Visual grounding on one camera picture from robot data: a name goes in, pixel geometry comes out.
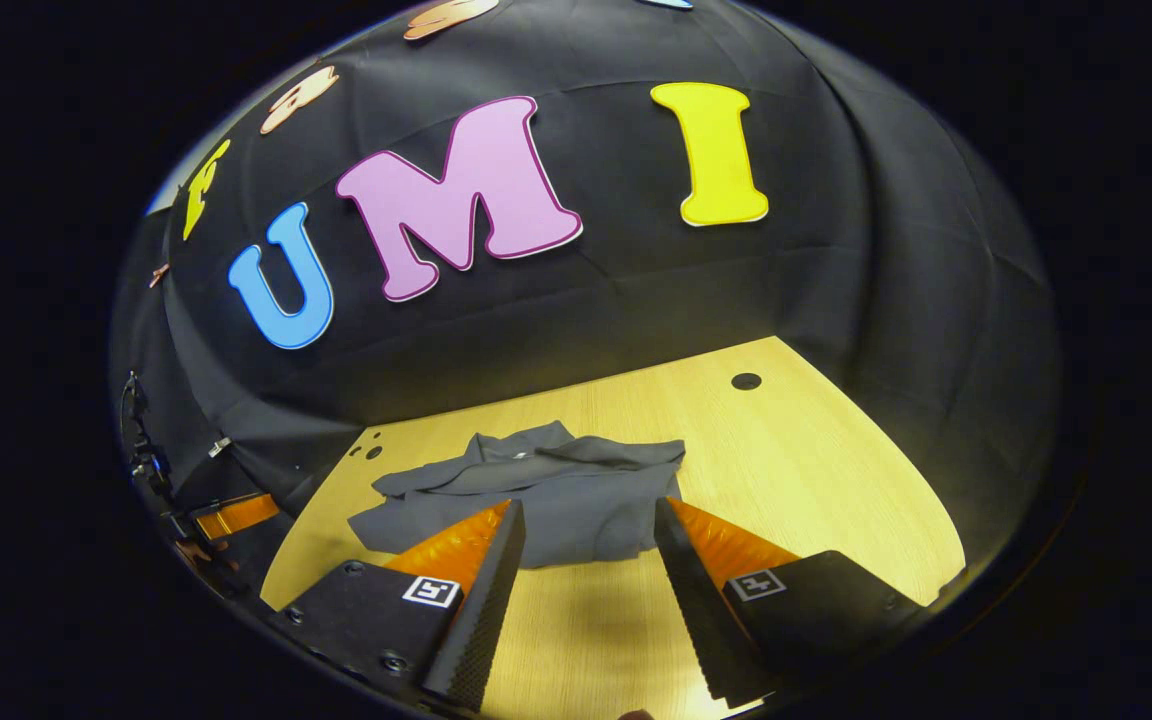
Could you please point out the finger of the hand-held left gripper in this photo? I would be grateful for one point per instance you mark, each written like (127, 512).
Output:
(236, 515)

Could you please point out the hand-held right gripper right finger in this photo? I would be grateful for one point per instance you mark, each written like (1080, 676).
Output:
(696, 610)

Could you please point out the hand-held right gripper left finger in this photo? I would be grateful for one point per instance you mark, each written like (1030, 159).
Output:
(486, 610)

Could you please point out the grey button shirt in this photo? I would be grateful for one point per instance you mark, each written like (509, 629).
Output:
(586, 510)

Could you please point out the silver binder clip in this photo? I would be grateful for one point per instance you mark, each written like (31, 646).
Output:
(219, 447)

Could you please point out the copper spring clip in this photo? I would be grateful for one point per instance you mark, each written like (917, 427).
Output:
(158, 275)

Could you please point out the black backdrop cloth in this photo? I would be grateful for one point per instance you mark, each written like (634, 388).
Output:
(636, 300)

